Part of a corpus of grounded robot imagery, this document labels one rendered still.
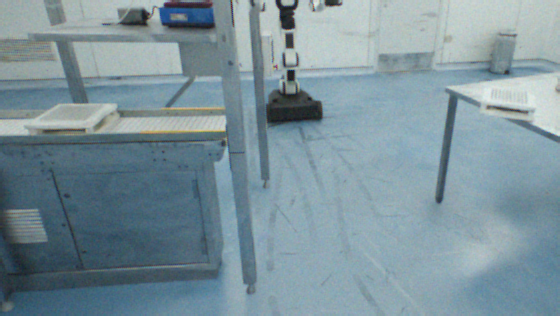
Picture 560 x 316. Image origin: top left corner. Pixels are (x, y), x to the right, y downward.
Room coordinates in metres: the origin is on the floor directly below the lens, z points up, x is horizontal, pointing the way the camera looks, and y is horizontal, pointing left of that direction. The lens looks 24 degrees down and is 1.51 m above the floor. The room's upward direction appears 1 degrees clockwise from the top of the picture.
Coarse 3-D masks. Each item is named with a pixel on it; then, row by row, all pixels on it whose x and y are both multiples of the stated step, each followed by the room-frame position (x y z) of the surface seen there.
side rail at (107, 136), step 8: (0, 136) 1.38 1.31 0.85; (8, 136) 1.38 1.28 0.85; (16, 136) 1.38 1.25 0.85; (24, 136) 1.39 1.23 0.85; (32, 136) 1.39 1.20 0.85; (40, 136) 1.39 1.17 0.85; (48, 136) 1.40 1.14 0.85; (56, 136) 1.40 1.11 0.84; (64, 136) 1.40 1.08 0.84; (72, 136) 1.40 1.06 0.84; (80, 136) 1.41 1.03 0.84; (88, 136) 1.41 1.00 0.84; (96, 136) 1.41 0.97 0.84; (104, 136) 1.42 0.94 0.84; (112, 136) 1.42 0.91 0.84; (120, 136) 1.42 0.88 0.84; (128, 136) 1.43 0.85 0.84; (136, 136) 1.43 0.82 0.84; (144, 136) 1.43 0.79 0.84; (152, 136) 1.44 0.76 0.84; (160, 136) 1.44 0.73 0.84; (168, 136) 1.44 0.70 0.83; (176, 136) 1.44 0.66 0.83; (184, 136) 1.45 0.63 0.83; (192, 136) 1.45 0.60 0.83; (200, 136) 1.45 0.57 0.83; (208, 136) 1.46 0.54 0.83; (216, 136) 1.46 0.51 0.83; (224, 136) 1.46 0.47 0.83
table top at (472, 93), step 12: (552, 72) 2.66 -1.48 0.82; (468, 84) 2.34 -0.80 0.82; (480, 84) 2.34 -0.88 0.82; (492, 84) 2.35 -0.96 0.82; (504, 84) 2.35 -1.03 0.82; (516, 84) 2.35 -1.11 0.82; (528, 84) 2.36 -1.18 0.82; (540, 84) 2.36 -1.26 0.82; (552, 84) 2.37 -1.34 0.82; (456, 96) 2.18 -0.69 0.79; (468, 96) 2.10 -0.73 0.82; (480, 96) 2.10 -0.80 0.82; (540, 96) 2.12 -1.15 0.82; (552, 96) 2.13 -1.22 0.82; (540, 108) 1.92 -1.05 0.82; (552, 108) 1.92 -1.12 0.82; (516, 120) 1.78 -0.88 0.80; (540, 120) 1.75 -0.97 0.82; (552, 120) 1.75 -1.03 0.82; (540, 132) 1.65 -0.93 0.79; (552, 132) 1.61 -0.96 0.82
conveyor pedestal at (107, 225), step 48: (0, 192) 1.42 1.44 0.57; (48, 192) 1.44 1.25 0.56; (96, 192) 1.46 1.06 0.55; (144, 192) 1.48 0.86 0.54; (192, 192) 1.50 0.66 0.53; (0, 240) 1.41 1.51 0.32; (48, 240) 1.43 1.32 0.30; (96, 240) 1.45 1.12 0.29; (144, 240) 1.47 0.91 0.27; (192, 240) 1.50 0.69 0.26; (48, 288) 1.43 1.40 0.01
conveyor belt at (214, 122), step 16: (0, 128) 1.53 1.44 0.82; (16, 128) 1.53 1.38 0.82; (112, 128) 1.55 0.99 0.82; (128, 128) 1.56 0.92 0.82; (144, 128) 1.56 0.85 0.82; (160, 128) 1.56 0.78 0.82; (176, 128) 1.57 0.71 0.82; (192, 128) 1.57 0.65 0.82; (208, 128) 1.57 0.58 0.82; (224, 128) 1.58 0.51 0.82
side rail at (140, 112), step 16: (0, 112) 1.63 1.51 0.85; (16, 112) 1.64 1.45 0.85; (32, 112) 1.64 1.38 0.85; (128, 112) 1.69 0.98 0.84; (144, 112) 1.69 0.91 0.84; (160, 112) 1.70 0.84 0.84; (176, 112) 1.71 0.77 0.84; (192, 112) 1.71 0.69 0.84; (208, 112) 1.72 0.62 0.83; (224, 112) 1.73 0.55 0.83
